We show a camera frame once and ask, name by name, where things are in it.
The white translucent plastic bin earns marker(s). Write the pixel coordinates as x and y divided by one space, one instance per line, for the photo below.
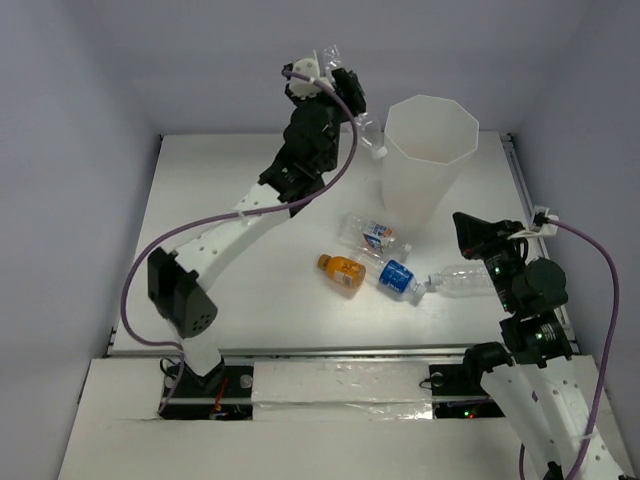
429 140

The aluminium rail frame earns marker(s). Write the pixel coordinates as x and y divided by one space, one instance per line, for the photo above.
273 299

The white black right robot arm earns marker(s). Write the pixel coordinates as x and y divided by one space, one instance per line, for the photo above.
530 373

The white foam board front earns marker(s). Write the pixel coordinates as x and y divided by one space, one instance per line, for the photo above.
311 420

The crushed clear plastic bottle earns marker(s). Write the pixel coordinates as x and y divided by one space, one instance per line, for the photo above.
369 128

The orange juice bottle yellow cap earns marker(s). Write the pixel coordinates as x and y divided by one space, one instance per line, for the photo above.
342 270

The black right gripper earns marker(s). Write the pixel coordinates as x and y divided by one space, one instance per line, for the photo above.
477 235

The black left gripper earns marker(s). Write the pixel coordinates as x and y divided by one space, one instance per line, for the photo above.
347 89

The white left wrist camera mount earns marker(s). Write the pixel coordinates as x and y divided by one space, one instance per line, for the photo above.
307 73

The clear bottle orange-blue label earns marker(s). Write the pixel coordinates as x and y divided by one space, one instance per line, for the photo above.
373 237

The clear plastic bottle white cap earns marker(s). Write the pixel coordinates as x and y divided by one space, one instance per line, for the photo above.
461 281

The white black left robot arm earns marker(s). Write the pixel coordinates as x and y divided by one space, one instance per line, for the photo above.
178 281

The clear bottle blue label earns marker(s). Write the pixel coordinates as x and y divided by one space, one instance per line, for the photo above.
391 276

